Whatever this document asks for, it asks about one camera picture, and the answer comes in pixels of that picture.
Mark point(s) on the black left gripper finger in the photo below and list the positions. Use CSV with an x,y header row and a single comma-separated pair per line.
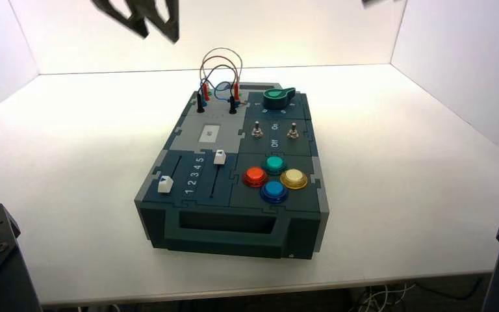
x,y
120,10
165,19

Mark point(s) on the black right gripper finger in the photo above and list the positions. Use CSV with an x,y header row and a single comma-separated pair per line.
x,y
376,2

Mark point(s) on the dark teal control panel box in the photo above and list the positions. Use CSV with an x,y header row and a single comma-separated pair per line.
x,y
232,232

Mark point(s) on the green rotary knob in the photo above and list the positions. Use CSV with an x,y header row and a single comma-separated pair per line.
x,y
278,99

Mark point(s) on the red round push button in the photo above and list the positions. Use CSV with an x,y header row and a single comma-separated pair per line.
x,y
255,176

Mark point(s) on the green round push button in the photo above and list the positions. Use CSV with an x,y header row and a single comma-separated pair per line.
x,y
274,164

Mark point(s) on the yellow round push button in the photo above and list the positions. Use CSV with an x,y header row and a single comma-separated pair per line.
x,y
294,178

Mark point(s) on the blue round push button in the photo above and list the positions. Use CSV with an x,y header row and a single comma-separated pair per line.
x,y
274,191

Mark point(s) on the metal toggle switch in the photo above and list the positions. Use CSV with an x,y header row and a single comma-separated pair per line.
x,y
292,131
257,131

